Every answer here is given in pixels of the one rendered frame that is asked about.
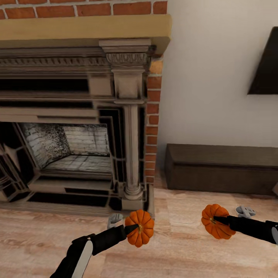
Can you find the wood fireplace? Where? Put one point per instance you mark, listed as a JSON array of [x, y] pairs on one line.
[[73, 128]]

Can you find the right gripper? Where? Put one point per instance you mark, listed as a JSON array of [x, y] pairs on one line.
[[241, 224]]

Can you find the cabinet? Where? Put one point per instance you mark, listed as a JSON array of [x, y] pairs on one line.
[[230, 169]]

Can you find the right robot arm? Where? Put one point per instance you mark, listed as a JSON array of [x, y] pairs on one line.
[[267, 231]]

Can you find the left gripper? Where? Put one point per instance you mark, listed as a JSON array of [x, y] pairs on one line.
[[116, 234]]

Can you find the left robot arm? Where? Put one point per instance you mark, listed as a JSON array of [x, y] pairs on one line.
[[79, 253]]

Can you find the pumpkin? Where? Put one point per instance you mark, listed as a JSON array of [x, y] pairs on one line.
[[144, 231], [214, 227]]

